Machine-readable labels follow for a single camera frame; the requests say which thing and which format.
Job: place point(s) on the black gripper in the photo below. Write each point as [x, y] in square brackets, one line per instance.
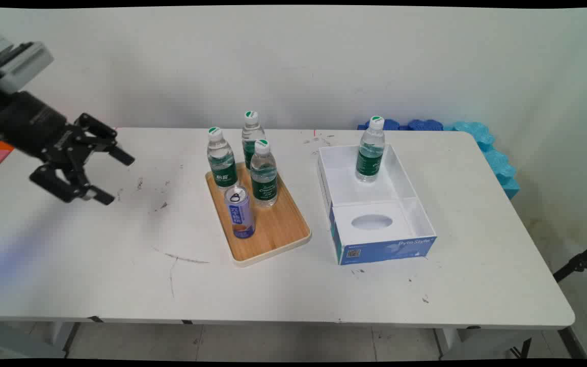
[28, 125]

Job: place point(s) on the green label water bottle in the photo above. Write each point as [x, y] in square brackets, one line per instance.
[264, 176]
[250, 133]
[221, 160]
[370, 153]

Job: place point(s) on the purple drink can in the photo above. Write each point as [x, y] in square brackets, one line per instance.
[240, 213]

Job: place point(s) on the white table leg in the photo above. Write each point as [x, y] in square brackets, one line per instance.
[64, 339]

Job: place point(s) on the wooden tray with cream rim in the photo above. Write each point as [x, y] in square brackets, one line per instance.
[278, 229]

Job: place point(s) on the white and blue cardboard box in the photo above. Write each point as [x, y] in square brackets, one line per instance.
[375, 214]

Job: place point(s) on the dark blue foam mat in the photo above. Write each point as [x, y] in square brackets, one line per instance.
[416, 125]

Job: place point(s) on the light blue foam mat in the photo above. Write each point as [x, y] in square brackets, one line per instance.
[495, 158]

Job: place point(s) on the black tripod leg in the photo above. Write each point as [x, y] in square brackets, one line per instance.
[579, 262]

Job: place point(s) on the wrist camera with grey mount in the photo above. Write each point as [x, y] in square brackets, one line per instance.
[21, 63]

